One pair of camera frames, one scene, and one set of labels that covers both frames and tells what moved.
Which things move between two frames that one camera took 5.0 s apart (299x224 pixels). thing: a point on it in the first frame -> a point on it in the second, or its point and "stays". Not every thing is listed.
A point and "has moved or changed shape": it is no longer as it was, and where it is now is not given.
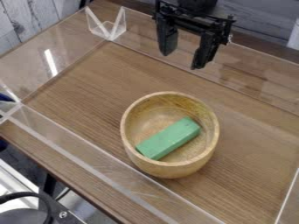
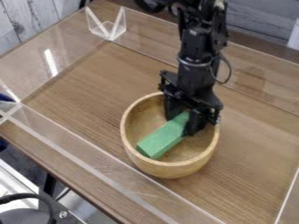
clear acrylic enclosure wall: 170,143 stays
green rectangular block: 168,137 has moved or changed shape
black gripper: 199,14 -> 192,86
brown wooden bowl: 148,115 stays
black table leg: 50,184 stays
